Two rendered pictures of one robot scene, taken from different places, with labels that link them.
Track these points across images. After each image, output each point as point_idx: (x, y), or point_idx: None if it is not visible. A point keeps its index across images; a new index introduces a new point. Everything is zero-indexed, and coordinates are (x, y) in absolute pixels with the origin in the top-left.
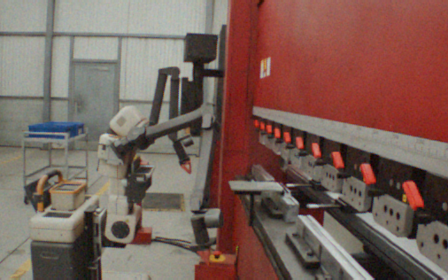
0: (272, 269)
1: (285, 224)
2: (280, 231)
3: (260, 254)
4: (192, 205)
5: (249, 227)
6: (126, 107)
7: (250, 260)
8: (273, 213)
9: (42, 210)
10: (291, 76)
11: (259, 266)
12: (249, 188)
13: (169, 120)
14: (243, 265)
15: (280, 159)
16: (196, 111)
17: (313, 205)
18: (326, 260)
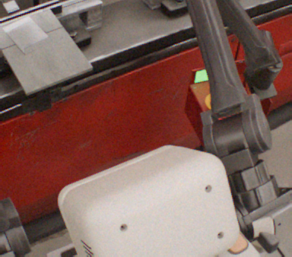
0: (195, 49)
1: (109, 26)
2: (146, 25)
3: (128, 84)
4: (277, 56)
5: (17, 126)
6: (217, 160)
7: (50, 147)
8: (90, 36)
9: None
10: None
11: (126, 97)
12: (70, 47)
13: (220, 33)
14: None
15: None
16: None
17: None
18: None
